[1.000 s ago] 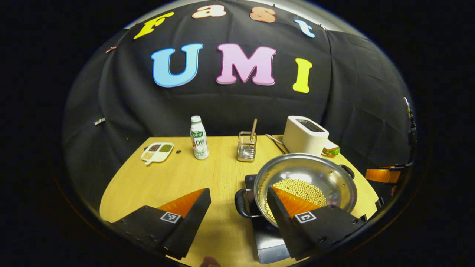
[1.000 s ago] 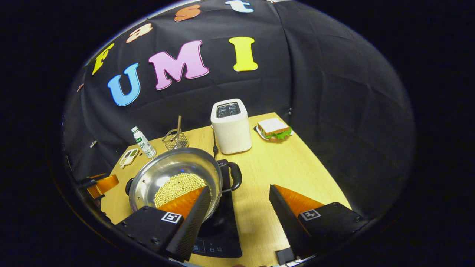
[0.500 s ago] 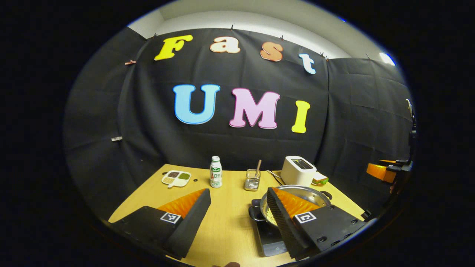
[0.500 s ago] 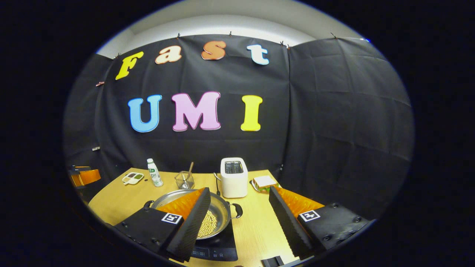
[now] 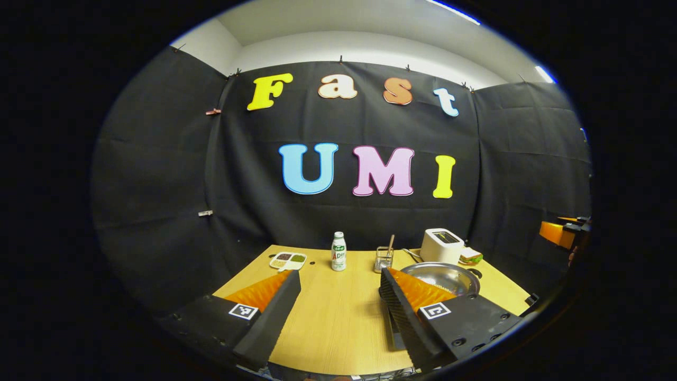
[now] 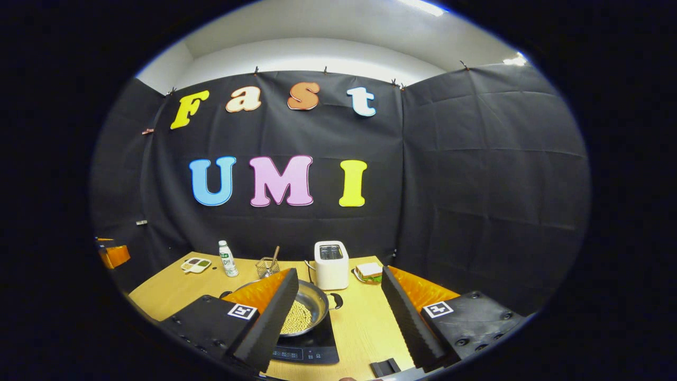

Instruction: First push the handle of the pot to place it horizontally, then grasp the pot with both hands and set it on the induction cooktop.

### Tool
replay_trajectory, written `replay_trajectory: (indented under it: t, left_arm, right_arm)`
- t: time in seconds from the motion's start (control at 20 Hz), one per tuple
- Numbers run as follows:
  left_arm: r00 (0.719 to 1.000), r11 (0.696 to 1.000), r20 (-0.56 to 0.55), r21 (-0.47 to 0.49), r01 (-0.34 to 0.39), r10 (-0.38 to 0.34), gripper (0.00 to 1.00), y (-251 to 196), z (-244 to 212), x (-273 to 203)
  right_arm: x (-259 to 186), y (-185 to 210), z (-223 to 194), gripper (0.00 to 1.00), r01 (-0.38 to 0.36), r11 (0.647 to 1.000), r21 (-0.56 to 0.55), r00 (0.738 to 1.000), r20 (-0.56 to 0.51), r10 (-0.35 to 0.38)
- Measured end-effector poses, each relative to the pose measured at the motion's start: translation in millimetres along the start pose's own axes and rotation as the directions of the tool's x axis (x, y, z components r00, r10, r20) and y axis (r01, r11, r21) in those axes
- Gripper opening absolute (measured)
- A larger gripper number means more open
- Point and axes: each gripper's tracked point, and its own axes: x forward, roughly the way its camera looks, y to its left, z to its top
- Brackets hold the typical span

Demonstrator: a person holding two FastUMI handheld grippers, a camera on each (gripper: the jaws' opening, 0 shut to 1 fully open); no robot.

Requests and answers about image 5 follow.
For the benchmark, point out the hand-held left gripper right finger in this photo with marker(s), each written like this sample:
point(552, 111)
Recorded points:
point(407, 328)

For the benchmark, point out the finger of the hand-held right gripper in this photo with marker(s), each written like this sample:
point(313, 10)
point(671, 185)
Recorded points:
point(555, 234)

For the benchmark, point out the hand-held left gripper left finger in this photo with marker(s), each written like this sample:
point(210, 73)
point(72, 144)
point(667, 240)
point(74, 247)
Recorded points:
point(275, 323)

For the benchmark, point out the white divided dish of grains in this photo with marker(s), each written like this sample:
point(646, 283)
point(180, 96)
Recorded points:
point(288, 260)

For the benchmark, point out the black table edge clamp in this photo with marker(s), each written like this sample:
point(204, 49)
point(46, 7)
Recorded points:
point(531, 302)

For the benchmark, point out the white toaster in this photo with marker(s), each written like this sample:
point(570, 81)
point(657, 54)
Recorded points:
point(439, 251)

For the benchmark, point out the sandwich with lettuce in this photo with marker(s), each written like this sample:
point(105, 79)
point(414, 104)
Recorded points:
point(470, 255)

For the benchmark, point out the white bottle with green label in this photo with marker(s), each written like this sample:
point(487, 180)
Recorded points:
point(338, 256)

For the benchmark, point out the small ceiling light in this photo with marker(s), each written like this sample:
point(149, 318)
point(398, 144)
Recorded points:
point(545, 74)

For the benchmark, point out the long ceiling light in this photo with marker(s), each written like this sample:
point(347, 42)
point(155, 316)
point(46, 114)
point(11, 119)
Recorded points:
point(455, 11)

